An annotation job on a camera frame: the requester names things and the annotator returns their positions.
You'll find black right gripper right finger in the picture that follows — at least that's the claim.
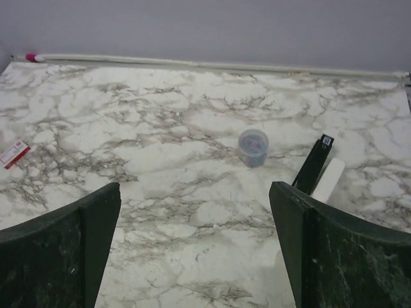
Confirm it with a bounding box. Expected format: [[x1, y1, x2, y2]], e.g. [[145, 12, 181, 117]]
[[269, 182, 410, 307]]

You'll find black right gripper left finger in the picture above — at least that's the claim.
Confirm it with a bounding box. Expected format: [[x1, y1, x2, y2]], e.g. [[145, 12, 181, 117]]
[[1, 182, 121, 307]]

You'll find white stapler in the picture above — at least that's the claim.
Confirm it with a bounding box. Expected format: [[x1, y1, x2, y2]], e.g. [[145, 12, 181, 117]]
[[311, 158, 345, 203]]

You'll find red white staple box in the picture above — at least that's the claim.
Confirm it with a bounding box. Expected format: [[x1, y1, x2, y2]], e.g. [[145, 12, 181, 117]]
[[0, 141, 31, 169]]

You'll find clear tub of clips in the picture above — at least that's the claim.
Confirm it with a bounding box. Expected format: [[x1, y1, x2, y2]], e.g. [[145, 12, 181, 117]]
[[238, 129, 269, 168]]

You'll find pink capped white tube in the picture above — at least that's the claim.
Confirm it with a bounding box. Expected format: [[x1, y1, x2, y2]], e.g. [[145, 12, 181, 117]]
[[25, 53, 45, 63]]

